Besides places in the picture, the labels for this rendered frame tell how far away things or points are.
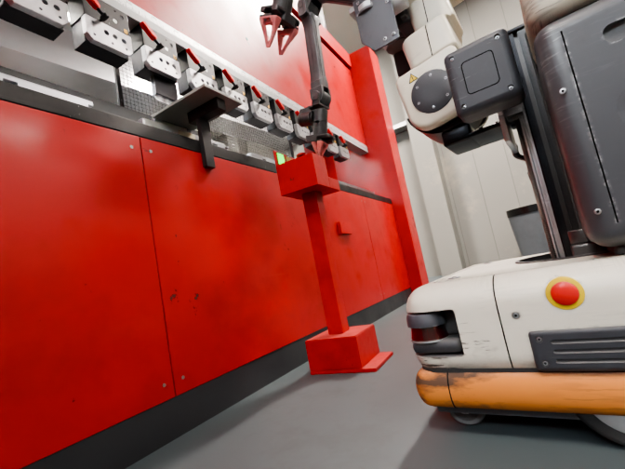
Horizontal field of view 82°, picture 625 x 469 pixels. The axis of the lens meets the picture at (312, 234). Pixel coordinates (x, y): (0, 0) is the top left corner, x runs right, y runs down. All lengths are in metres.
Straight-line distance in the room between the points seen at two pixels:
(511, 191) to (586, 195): 4.88
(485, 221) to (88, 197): 5.15
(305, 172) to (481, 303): 0.82
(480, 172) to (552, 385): 5.07
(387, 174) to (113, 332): 2.66
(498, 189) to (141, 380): 5.16
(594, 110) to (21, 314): 1.09
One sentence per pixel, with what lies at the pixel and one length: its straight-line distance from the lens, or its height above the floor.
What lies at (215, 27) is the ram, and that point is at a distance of 1.96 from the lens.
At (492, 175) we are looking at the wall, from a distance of 5.66.
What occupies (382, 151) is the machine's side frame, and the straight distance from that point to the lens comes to 3.30.
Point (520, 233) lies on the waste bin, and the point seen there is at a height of 0.39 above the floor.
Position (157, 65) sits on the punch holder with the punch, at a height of 1.19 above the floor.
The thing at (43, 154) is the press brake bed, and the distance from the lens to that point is 1.02.
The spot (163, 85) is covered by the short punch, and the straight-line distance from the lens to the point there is 1.56.
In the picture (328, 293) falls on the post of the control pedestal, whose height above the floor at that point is 0.27.
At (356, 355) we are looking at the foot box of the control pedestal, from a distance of 1.27.
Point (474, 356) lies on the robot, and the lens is 0.73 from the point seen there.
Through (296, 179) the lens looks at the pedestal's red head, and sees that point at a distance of 1.33.
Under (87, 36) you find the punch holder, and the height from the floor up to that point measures 1.18.
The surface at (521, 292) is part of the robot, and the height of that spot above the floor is 0.25.
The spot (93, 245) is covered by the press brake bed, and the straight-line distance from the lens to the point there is 1.00.
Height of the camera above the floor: 0.34
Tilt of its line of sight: 7 degrees up
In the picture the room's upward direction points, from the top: 11 degrees counter-clockwise
